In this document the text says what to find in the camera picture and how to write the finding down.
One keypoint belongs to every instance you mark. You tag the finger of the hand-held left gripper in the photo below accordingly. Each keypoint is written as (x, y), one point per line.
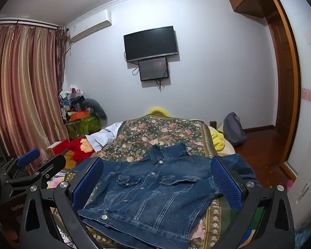
(54, 164)
(28, 157)

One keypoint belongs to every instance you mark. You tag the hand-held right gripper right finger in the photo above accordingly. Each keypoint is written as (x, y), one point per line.
(226, 184)

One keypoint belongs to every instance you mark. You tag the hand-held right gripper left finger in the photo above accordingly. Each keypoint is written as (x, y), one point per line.
(88, 184)

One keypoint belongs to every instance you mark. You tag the blue denim jacket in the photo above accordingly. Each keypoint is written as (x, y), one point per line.
(150, 194)

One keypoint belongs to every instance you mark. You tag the red box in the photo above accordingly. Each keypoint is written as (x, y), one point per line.
(61, 147)

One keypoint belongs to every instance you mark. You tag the red plush toy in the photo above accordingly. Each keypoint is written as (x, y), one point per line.
(76, 149)

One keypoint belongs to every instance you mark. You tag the cream bed sheet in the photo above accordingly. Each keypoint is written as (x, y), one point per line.
(227, 149)

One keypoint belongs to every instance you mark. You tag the yellow blanket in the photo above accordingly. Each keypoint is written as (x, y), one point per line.
(217, 140)

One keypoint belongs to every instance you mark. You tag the green storage box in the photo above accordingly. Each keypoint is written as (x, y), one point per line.
(83, 127)

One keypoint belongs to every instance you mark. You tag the white pillowcase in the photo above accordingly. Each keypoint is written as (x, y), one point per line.
(103, 137)

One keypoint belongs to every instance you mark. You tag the orange box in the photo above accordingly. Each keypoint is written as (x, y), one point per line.
(79, 115)

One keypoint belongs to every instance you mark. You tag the grey backpack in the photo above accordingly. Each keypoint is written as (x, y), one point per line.
(234, 129)

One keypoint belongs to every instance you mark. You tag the wooden bedpost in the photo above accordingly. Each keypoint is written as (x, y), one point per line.
(213, 124)

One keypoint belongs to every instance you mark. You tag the pile of household clutter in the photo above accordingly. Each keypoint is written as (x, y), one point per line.
(68, 96)

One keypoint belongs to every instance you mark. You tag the grey plush toy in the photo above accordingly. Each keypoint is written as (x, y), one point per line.
(98, 109)

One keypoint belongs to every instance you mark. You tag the striped pink curtain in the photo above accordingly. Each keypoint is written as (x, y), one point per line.
(20, 83)

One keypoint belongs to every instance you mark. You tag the floral green blanket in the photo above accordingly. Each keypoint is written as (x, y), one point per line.
(155, 132)

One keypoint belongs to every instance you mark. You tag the yellow plush pillow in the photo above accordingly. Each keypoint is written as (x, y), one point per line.
(158, 110)

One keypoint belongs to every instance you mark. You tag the small black monitor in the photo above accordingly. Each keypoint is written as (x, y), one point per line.
(153, 68)

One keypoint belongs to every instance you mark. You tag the white air conditioner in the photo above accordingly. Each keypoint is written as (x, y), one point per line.
(90, 27)

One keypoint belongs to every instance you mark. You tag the wooden door frame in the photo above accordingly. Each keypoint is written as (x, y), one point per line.
(290, 83)

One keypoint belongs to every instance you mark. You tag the white curtain rail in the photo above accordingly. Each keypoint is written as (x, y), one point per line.
(26, 22)

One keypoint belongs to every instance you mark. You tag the black wall television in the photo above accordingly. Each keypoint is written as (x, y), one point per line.
(150, 42)

